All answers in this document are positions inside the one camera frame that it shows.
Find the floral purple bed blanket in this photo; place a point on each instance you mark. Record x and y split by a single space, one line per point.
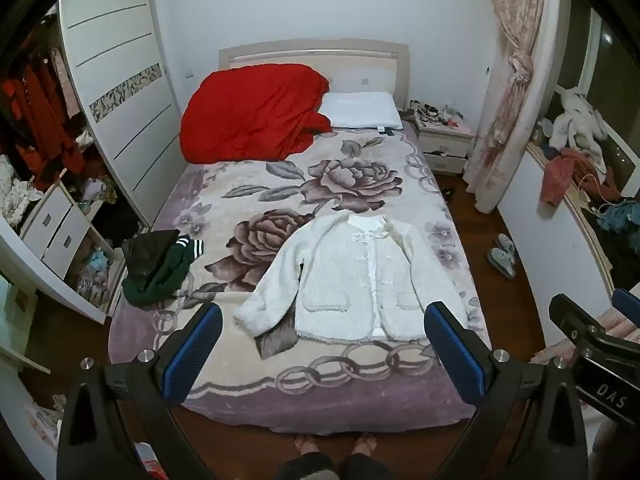
350 180

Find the white nightstand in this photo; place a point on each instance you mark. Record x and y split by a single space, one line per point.
445 147

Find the green garment with white stripes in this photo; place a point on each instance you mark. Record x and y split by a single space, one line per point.
165 275

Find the person's right foot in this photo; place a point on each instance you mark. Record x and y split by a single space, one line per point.
364 443

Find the white fuzzy jacket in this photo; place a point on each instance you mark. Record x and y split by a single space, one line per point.
345 280

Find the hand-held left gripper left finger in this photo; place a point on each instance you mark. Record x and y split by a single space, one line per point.
197 345

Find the pink floral curtain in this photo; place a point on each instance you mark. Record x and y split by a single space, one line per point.
510 85

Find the light blue slipper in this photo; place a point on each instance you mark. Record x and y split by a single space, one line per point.
501 262
506 245

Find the blue garment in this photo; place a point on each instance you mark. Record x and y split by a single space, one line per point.
620 215

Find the hanging red clothes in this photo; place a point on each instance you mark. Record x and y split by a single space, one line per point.
40 110

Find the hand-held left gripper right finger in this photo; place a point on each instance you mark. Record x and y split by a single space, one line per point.
450 345

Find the person's left foot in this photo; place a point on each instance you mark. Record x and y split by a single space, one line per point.
307 444

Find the white drawer unit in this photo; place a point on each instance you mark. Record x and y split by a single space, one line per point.
60 235

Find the pink red garment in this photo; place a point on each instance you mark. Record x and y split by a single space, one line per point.
560 175

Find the person's foot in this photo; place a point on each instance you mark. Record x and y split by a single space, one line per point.
364 443
307 444

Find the white plush garment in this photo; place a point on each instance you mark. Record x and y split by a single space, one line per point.
580 120

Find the black garment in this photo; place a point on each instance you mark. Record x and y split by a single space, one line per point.
145 252

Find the red quilt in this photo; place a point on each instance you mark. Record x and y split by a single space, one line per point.
255 110

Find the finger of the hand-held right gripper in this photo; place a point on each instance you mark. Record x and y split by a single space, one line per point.
629 307
575 322

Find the clutter of small nightstand items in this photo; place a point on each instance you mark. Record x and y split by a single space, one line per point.
437 114

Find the beige bed headboard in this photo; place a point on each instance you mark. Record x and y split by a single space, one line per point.
310 52

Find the person's dark trousers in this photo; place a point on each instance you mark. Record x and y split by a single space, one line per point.
320 467

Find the white pillow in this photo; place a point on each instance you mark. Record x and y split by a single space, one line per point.
360 109

